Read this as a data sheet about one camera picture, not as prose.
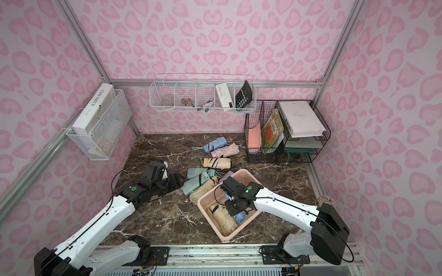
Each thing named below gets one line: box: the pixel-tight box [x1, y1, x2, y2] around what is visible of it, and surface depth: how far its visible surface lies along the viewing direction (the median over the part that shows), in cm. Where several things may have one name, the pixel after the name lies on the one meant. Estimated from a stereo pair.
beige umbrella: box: [209, 203, 239, 237], surface depth 80 cm
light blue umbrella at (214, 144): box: [191, 136, 228, 153], surface depth 112 cm
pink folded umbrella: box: [210, 142, 240, 159], surface depth 106 cm
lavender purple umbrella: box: [219, 170, 235, 183], surface depth 99 cm
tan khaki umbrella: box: [189, 176, 219, 206], surface depth 90 cm
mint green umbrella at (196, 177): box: [181, 167, 211, 197], surface depth 94 cm
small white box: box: [215, 82, 234, 109], surface depth 94 cm
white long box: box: [71, 82, 116, 136], surface depth 71 cm
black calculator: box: [235, 79, 253, 109], surface depth 93 cm
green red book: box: [261, 108, 285, 154], surface depth 105 cm
